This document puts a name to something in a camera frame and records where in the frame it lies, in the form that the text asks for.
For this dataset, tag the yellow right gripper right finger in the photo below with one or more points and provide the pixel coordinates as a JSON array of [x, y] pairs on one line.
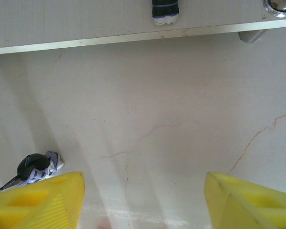
[[252, 207]]

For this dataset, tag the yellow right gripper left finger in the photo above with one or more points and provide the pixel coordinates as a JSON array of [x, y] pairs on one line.
[[33, 205]]

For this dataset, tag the black horned lavender figurine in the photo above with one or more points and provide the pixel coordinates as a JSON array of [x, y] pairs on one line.
[[33, 164]]

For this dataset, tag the round-eared black dress figurine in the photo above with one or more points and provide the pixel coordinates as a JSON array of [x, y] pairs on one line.
[[165, 9]]

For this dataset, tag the white two-tier shelf chrome legs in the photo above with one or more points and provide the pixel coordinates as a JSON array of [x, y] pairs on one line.
[[85, 21]]

